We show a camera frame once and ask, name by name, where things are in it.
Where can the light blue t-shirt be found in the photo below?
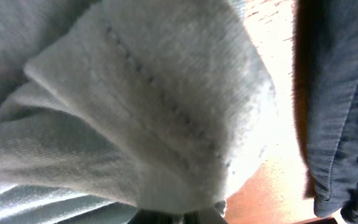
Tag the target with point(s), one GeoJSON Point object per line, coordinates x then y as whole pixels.
{"type": "Point", "coordinates": [112, 107]}

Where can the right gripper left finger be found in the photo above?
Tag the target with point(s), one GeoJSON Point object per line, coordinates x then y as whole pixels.
{"type": "Point", "coordinates": [150, 217]}

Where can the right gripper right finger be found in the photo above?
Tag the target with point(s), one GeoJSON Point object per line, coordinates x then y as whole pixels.
{"type": "Point", "coordinates": [205, 216]}

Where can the dark navy garment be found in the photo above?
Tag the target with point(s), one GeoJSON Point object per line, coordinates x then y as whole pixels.
{"type": "Point", "coordinates": [327, 73]}

